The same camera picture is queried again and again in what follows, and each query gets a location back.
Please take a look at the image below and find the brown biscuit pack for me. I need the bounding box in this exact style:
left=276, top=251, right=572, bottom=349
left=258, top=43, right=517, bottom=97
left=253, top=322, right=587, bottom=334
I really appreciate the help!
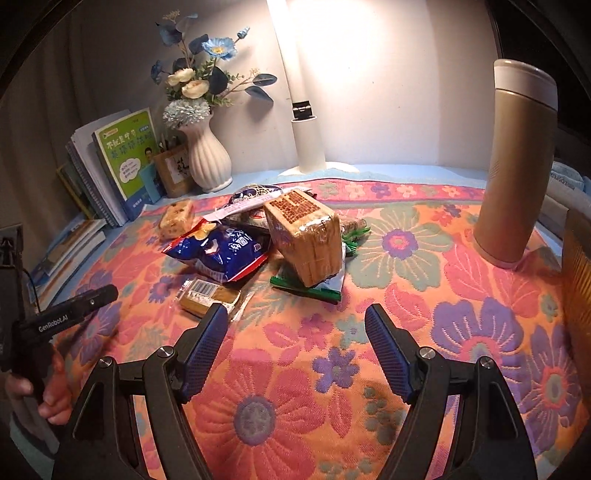
left=176, top=278, right=242, bottom=319

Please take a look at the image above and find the blue potato chip bag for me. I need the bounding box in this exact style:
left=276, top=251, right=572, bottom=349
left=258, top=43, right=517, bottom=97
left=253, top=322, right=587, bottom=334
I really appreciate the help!
left=162, top=219, right=271, bottom=284

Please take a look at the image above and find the green white snack packet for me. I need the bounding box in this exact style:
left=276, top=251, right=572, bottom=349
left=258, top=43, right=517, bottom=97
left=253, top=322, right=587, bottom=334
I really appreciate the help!
left=270, top=244, right=346, bottom=304

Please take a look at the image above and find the small nut cake snack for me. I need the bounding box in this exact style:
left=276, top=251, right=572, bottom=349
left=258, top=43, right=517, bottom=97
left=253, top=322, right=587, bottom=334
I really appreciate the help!
left=158, top=200, right=194, bottom=240

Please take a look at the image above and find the sliced toast loaf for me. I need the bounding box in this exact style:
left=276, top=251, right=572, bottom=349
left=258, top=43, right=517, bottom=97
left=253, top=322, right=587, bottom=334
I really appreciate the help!
left=263, top=188, right=342, bottom=287

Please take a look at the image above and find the purple dark snack bag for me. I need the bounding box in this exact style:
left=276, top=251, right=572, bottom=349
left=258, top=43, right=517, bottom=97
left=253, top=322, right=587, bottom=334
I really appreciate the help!
left=202, top=185, right=311, bottom=223

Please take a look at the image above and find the left hand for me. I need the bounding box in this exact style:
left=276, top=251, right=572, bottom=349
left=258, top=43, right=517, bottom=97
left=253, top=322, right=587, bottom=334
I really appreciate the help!
left=5, top=349, right=72, bottom=431

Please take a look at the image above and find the stack of books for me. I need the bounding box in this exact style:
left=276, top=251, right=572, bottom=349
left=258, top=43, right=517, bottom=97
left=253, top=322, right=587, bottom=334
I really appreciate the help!
left=27, top=109, right=153, bottom=310

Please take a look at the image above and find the wooden pen holder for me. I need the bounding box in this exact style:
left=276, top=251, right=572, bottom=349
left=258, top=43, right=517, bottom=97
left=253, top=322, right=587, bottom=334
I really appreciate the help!
left=153, top=144, right=195, bottom=198

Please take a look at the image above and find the green cover book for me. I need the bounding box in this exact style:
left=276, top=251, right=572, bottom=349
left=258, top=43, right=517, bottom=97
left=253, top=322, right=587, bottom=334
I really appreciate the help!
left=92, top=108, right=163, bottom=221

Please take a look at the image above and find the white ribbed vase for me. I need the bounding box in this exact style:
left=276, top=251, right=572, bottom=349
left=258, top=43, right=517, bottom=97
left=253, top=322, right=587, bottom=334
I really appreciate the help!
left=180, top=115, right=232, bottom=193

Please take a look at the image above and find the gold thermos bottle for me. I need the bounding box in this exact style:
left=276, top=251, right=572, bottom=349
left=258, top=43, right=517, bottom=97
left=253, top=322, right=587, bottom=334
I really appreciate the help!
left=474, top=59, right=558, bottom=269

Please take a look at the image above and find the white desk lamp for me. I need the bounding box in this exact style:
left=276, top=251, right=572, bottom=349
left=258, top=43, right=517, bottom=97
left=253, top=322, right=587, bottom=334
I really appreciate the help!
left=266, top=0, right=360, bottom=176

